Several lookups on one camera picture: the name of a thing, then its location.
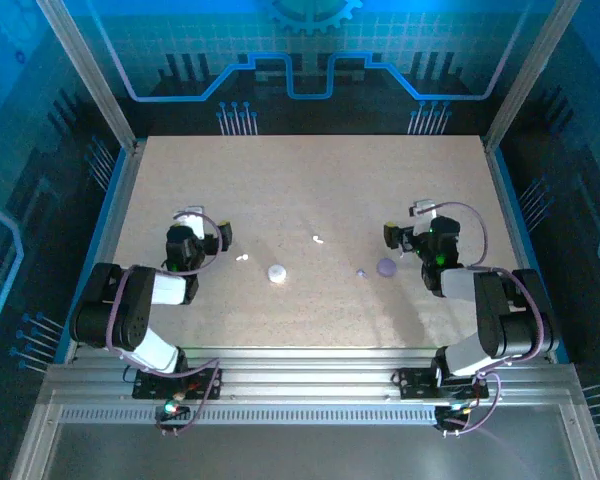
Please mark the purple earbud charging case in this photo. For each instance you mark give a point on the purple earbud charging case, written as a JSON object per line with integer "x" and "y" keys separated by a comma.
{"x": 386, "y": 267}

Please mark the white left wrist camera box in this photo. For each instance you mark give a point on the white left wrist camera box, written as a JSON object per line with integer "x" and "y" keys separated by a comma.
{"x": 195, "y": 222}

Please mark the small controller board with lights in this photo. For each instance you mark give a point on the small controller board with lights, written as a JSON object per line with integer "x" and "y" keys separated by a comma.
{"x": 452, "y": 410}
{"x": 172, "y": 410}

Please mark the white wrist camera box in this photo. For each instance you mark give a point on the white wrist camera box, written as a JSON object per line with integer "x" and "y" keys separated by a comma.
{"x": 195, "y": 222}
{"x": 422, "y": 220}

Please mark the aluminium base beam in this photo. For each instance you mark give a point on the aluminium base beam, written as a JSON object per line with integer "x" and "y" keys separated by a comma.
{"x": 305, "y": 375}

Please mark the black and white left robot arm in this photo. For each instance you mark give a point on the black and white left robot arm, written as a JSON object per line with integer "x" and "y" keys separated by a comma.
{"x": 105, "y": 320}

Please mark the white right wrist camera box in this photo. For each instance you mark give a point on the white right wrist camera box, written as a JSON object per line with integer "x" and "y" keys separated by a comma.
{"x": 422, "y": 220}

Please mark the grey metal panel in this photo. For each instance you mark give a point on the grey metal panel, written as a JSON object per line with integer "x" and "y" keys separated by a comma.
{"x": 305, "y": 455}

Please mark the white earbud charging case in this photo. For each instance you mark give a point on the white earbud charging case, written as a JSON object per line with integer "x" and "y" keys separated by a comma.
{"x": 276, "y": 274}

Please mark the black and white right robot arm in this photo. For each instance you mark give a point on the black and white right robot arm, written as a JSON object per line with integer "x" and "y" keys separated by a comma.
{"x": 505, "y": 320}

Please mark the aluminium frame post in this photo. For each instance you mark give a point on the aluminium frame post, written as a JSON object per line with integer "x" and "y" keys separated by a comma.
{"x": 90, "y": 80}
{"x": 525, "y": 75}

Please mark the aluminium table side rail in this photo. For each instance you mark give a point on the aluminium table side rail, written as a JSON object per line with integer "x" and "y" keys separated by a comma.
{"x": 117, "y": 200}
{"x": 506, "y": 200}

